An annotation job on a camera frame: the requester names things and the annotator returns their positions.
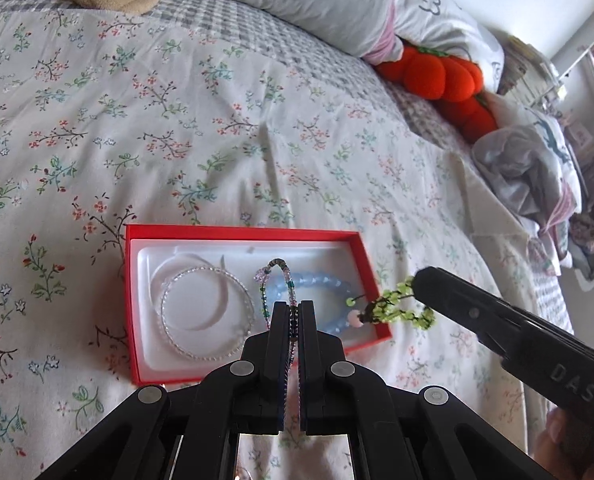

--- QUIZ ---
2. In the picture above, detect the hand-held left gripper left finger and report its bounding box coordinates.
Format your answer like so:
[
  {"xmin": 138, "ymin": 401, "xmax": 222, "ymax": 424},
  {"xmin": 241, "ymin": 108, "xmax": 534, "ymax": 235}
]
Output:
[{"xmin": 22, "ymin": 302, "xmax": 288, "ymax": 480}]

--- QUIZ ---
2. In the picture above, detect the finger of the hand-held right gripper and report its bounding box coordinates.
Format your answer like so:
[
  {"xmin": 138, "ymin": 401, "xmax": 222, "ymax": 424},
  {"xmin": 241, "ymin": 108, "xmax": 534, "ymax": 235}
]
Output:
[{"xmin": 413, "ymin": 266, "xmax": 525, "ymax": 363}]

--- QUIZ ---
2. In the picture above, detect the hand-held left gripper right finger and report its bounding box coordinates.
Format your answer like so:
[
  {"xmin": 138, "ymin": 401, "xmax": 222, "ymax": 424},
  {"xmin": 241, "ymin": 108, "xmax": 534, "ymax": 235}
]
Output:
[{"xmin": 300, "ymin": 300, "xmax": 568, "ymax": 480}]

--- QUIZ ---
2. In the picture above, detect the multicolour beaded bracelet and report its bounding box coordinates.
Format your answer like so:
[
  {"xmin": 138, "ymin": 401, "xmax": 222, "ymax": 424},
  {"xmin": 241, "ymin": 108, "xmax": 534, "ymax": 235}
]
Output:
[{"xmin": 254, "ymin": 258, "xmax": 299, "ymax": 378}]

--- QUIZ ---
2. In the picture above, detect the green beaded bracelet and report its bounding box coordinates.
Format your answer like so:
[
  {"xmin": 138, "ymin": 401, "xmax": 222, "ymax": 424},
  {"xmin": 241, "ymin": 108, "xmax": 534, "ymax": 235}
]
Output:
[{"xmin": 346, "ymin": 276, "xmax": 436, "ymax": 332}]

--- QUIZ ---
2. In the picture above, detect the red jewelry box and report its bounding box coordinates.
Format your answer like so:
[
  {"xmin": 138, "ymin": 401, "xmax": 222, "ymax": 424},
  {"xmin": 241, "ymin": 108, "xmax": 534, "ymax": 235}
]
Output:
[{"xmin": 124, "ymin": 224, "xmax": 395, "ymax": 389}]

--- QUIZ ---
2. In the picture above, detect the person's right hand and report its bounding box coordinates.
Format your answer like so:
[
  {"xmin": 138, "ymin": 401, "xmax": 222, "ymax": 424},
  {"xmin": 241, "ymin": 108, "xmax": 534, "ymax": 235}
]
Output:
[{"xmin": 533, "ymin": 404, "xmax": 594, "ymax": 480}]

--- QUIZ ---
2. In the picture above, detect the white translucent bangle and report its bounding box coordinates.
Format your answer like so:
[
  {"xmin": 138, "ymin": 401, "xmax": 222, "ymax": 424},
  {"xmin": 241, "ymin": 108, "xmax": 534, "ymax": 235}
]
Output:
[{"xmin": 149, "ymin": 254, "xmax": 229, "ymax": 332}]

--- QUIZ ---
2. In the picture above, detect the crumpled grey cloth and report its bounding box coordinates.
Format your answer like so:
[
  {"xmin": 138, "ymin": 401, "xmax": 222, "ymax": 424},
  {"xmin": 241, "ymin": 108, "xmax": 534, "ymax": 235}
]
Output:
[{"xmin": 472, "ymin": 124, "xmax": 586, "ymax": 233}]

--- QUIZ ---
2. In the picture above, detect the floral bed sheet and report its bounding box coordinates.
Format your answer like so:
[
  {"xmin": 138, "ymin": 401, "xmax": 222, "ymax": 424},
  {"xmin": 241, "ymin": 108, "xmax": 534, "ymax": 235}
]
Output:
[{"xmin": 0, "ymin": 0, "xmax": 578, "ymax": 480}]

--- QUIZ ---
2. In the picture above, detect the orange plush pumpkin toy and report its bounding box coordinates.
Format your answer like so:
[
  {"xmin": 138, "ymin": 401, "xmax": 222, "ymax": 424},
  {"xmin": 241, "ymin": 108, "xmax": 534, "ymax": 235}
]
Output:
[{"xmin": 377, "ymin": 42, "xmax": 498, "ymax": 144}]

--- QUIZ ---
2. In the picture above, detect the stack of papers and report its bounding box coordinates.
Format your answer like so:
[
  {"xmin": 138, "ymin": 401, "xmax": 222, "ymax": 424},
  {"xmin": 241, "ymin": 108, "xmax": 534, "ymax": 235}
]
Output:
[{"xmin": 497, "ymin": 35, "xmax": 568, "ymax": 107}]

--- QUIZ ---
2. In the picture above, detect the white printed pillow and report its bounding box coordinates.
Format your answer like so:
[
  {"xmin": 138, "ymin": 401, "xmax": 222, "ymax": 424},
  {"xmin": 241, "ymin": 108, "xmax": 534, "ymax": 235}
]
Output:
[{"xmin": 366, "ymin": 0, "xmax": 506, "ymax": 97}]

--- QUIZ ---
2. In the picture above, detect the grey checked bed cover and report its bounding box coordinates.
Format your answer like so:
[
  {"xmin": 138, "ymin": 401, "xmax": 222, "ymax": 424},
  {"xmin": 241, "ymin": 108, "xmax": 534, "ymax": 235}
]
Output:
[{"xmin": 0, "ymin": 0, "xmax": 478, "ymax": 153}]

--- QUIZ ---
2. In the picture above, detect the blue beaded bracelet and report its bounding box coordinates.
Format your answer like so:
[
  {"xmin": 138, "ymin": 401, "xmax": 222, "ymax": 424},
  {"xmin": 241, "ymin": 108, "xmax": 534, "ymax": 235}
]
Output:
[{"xmin": 267, "ymin": 270, "xmax": 367, "ymax": 347}]

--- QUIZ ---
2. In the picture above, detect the clear beaded bracelet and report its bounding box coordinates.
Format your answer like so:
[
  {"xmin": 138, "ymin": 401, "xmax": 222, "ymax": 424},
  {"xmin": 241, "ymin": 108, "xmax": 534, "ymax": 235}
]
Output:
[{"xmin": 160, "ymin": 267, "xmax": 256, "ymax": 361}]

